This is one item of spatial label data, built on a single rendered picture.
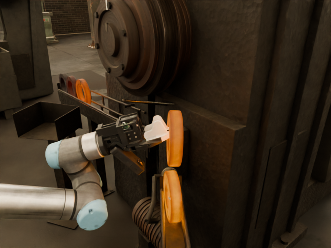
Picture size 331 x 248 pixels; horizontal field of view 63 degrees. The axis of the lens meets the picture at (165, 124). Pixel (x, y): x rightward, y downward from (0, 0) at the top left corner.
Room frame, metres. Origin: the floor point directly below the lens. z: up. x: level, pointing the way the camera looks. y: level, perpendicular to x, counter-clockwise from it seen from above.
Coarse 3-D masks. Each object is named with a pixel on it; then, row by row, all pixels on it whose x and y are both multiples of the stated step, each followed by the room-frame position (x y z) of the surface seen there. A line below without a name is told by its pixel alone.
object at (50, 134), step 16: (16, 112) 1.29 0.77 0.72; (32, 112) 1.39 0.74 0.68; (48, 112) 1.44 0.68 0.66; (64, 112) 1.41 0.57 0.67; (16, 128) 1.27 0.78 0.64; (32, 128) 1.36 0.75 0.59; (48, 128) 1.36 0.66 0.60; (64, 128) 1.24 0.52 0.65; (48, 144) 1.30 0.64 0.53; (64, 176) 1.29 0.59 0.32; (64, 224) 1.23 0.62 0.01
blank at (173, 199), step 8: (168, 176) 0.65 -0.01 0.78; (176, 176) 0.65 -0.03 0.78; (168, 184) 0.63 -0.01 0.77; (176, 184) 0.62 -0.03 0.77; (168, 192) 0.62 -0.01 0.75; (176, 192) 0.60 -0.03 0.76; (168, 200) 0.62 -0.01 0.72; (176, 200) 0.59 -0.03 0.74; (168, 208) 0.62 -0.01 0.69; (176, 208) 0.58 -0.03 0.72; (168, 216) 0.61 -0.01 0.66; (176, 216) 0.58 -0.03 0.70
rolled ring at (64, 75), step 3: (60, 75) 2.01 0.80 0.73; (63, 75) 1.95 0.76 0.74; (66, 75) 1.96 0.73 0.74; (60, 78) 2.02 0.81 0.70; (63, 78) 1.95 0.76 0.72; (60, 81) 2.03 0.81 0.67; (63, 81) 2.04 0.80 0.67; (60, 84) 2.04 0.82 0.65; (63, 84) 2.04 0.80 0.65; (63, 87) 2.03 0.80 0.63; (66, 87) 1.91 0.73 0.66; (63, 90) 2.01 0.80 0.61; (66, 90) 1.92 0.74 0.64
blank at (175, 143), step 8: (168, 112) 0.69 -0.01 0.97; (176, 112) 0.66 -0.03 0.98; (168, 120) 0.68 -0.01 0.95; (176, 120) 0.63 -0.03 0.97; (176, 128) 0.61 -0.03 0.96; (176, 136) 0.59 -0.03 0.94; (168, 144) 0.68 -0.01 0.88; (176, 144) 0.59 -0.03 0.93; (168, 152) 0.62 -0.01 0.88; (176, 152) 0.58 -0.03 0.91; (168, 160) 0.61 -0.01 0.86; (176, 160) 0.59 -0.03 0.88
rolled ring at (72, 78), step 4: (68, 76) 1.84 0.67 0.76; (72, 76) 1.84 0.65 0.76; (68, 80) 1.85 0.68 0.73; (72, 80) 1.79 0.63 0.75; (76, 80) 1.81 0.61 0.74; (68, 84) 1.88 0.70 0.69; (72, 84) 1.79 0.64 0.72; (68, 88) 1.88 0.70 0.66; (72, 88) 1.90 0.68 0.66; (68, 92) 1.88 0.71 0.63; (72, 92) 1.88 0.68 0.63; (76, 96) 1.77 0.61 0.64
